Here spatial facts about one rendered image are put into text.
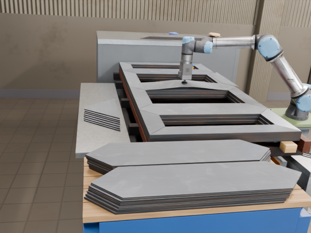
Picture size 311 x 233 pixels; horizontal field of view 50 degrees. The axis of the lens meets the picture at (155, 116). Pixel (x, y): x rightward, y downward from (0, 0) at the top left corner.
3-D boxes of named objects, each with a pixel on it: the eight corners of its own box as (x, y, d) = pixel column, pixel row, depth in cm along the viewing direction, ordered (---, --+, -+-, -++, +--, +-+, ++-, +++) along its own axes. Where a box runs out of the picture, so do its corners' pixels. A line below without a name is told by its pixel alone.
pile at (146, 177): (83, 217, 101) (83, 201, 99) (84, 156, 137) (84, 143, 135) (314, 201, 116) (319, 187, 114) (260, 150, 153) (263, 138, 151)
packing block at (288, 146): (284, 153, 155) (286, 145, 154) (278, 148, 160) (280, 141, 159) (295, 152, 157) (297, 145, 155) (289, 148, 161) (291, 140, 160)
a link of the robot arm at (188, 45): (195, 38, 207) (181, 37, 208) (193, 55, 210) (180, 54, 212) (196, 36, 214) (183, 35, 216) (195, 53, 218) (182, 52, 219)
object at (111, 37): (97, 43, 281) (97, 39, 280) (96, 34, 336) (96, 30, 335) (240, 47, 306) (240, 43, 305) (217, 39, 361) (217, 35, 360)
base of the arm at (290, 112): (301, 111, 235) (304, 98, 231) (312, 120, 221) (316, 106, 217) (281, 111, 234) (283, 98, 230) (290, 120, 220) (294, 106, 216)
